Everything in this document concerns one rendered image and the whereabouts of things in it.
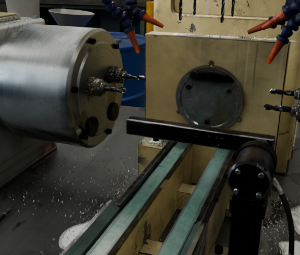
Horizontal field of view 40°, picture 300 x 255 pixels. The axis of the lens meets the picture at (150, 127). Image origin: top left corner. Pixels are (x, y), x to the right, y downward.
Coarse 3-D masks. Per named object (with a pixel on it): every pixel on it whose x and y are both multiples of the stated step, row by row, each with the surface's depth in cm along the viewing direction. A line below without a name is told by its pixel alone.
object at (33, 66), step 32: (32, 32) 82; (64, 32) 81; (96, 32) 82; (0, 64) 80; (32, 64) 78; (64, 64) 76; (96, 64) 83; (0, 96) 81; (32, 96) 78; (64, 96) 75; (96, 96) 85; (32, 128) 83; (64, 128) 79; (96, 128) 85
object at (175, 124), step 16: (128, 128) 73; (144, 128) 72; (160, 128) 71; (176, 128) 70; (192, 128) 69; (208, 128) 69; (208, 144) 69; (224, 144) 68; (240, 144) 67; (272, 144) 65
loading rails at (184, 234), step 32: (160, 160) 83; (192, 160) 95; (224, 160) 81; (128, 192) 69; (160, 192) 75; (192, 192) 71; (224, 192) 80; (96, 224) 60; (128, 224) 62; (160, 224) 78; (192, 224) 63
